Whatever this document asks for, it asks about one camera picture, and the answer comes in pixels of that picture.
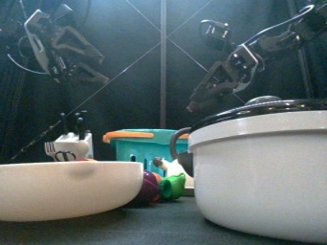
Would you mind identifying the black pot lid grey knob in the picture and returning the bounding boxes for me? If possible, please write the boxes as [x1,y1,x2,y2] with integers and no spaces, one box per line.
[189,95,327,133]

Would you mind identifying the white toy knife block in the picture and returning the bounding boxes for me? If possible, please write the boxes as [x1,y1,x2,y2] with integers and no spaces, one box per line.
[53,132,94,161]

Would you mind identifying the teal basket orange rim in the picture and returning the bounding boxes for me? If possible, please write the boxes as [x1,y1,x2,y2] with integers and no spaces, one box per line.
[101,128,192,178]

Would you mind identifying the white toy fork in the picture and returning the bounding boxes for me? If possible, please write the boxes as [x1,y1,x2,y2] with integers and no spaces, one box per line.
[44,141,58,162]

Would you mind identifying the orange toy carrot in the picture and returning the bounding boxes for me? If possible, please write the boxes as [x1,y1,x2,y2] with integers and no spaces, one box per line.
[151,171,164,184]

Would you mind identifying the green toy pepper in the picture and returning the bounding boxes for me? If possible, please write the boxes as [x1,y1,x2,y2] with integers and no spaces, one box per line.
[159,172,188,202]

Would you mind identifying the purple toy vegetable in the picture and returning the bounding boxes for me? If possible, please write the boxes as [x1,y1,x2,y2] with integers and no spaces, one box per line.
[129,169,161,207]

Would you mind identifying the white toy bowl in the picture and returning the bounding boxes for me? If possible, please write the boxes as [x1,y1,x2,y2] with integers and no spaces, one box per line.
[0,160,144,223]

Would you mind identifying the white left arm cable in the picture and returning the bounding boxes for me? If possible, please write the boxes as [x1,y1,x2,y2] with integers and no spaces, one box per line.
[5,52,48,77]

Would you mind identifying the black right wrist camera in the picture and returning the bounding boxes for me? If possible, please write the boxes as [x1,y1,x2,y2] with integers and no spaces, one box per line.
[197,19,233,52]

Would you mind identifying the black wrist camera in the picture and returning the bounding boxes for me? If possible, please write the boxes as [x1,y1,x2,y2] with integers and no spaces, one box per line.
[197,19,233,52]
[49,3,74,21]

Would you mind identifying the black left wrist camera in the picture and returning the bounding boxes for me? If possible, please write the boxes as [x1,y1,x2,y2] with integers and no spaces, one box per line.
[49,3,74,21]

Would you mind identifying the grey vertical frame pole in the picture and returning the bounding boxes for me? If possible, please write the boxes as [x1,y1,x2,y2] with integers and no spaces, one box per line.
[160,0,167,129]

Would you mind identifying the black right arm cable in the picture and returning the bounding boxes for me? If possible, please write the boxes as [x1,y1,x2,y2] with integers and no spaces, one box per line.
[244,3,316,47]

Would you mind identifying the black handled toy knife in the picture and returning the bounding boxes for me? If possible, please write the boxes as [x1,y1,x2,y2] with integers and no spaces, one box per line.
[73,110,88,140]
[58,112,70,135]

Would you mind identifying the silver toy kettle grey handle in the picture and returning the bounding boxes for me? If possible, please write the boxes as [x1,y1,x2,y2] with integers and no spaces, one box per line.
[152,126,196,189]

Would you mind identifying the black handled toy scissors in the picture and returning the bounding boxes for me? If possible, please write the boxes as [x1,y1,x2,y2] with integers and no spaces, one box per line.
[54,150,76,162]

